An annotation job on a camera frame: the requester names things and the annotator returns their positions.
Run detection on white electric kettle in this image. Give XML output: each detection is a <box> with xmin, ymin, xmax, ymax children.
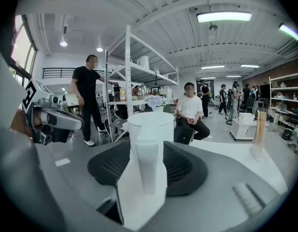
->
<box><xmin>127</xmin><ymin>112</ymin><xmax>175</xmax><ymax>195</ymax></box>

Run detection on black railing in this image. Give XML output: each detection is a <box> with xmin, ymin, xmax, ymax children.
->
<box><xmin>42</xmin><ymin>67</ymin><xmax>77</xmax><ymax>80</ymax></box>

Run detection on black chair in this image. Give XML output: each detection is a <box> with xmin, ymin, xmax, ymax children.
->
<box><xmin>173</xmin><ymin>125</ymin><xmax>196</xmax><ymax>145</ymax></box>

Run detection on window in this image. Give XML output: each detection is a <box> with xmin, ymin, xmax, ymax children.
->
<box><xmin>9</xmin><ymin>14</ymin><xmax>38</xmax><ymax>87</ymax></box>

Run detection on steel kettle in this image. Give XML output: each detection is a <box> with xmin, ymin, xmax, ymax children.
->
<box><xmin>138</xmin><ymin>84</ymin><xmax>149</xmax><ymax>100</ymax></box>

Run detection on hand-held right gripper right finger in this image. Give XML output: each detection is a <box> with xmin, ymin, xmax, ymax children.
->
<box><xmin>163</xmin><ymin>141</ymin><xmax>209</xmax><ymax>197</ymax></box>

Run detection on white metal shelving rack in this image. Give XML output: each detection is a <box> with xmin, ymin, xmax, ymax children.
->
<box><xmin>104</xmin><ymin>24</ymin><xmax>180</xmax><ymax>143</ymax></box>

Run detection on person's left forearm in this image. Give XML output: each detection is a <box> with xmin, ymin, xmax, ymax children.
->
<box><xmin>10</xmin><ymin>109</ymin><xmax>33</xmax><ymax>138</ymax></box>

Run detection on white wheeled cabinet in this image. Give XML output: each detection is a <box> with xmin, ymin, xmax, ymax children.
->
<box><xmin>229</xmin><ymin>112</ymin><xmax>270</xmax><ymax>141</ymax></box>

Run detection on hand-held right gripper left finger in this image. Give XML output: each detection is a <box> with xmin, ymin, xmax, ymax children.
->
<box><xmin>87</xmin><ymin>141</ymin><xmax>131</xmax><ymax>187</ymax></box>

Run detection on clear plastic stand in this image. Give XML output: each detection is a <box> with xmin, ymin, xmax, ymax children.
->
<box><xmin>250</xmin><ymin>110</ymin><xmax>270</xmax><ymax>163</ymax></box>

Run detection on pale flower bouquet in vase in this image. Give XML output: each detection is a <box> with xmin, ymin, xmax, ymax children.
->
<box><xmin>144</xmin><ymin>95</ymin><xmax>169</xmax><ymax>113</ymax></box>

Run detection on white storage shelf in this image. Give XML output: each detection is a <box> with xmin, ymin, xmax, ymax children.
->
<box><xmin>268</xmin><ymin>67</ymin><xmax>298</xmax><ymax>132</ymax></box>

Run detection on person's white sleeve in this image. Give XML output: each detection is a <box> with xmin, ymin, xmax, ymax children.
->
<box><xmin>0</xmin><ymin>36</ymin><xmax>67</xmax><ymax>232</ymax></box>

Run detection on white jug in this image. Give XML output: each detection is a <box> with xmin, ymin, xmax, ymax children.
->
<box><xmin>137</xmin><ymin>55</ymin><xmax>150</xmax><ymax>69</ymax></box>

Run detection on white office chair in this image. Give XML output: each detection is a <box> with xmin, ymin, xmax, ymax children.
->
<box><xmin>287</xmin><ymin>125</ymin><xmax>298</xmax><ymax>154</ymax></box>

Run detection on dark liquid bottle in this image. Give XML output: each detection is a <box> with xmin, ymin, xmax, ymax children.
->
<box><xmin>113</xmin><ymin>83</ymin><xmax>121</xmax><ymax>102</ymax></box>

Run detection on long ceiling light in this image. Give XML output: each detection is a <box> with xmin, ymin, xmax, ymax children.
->
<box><xmin>196</xmin><ymin>11</ymin><xmax>252</xmax><ymax>24</ymax></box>
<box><xmin>278</xmin><ymin>23</ymin><xmax>298</xmax><ymax>42</ymax></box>

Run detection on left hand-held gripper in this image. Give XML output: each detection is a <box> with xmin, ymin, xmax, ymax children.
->
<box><xmin>21</xmin><ymin>77</ymin><xmax>85</xmax><ymax>145</ymax></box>

